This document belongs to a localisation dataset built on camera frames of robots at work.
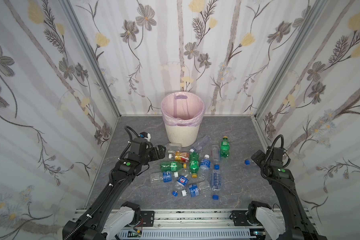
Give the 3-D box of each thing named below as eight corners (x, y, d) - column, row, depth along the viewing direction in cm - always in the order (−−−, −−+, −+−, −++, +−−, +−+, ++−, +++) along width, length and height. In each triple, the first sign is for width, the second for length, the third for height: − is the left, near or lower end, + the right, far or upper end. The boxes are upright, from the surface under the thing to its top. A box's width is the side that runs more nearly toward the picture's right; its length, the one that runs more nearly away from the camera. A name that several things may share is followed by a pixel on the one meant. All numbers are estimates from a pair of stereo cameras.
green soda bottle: (219, 157, 99) (220, 153, 95) (220, 139, 109) (221, 134, 105) (228, 159, 98) (230, 155, 94) (228, 140, 108) (230, 136, 104)
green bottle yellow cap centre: (190, 178, 89) (190, 175, 85) (189, 155, 99) (189, 151, 95) (199, 178, 89) (200, 175, 85) (198, 155, 99) (198, 151, 95)
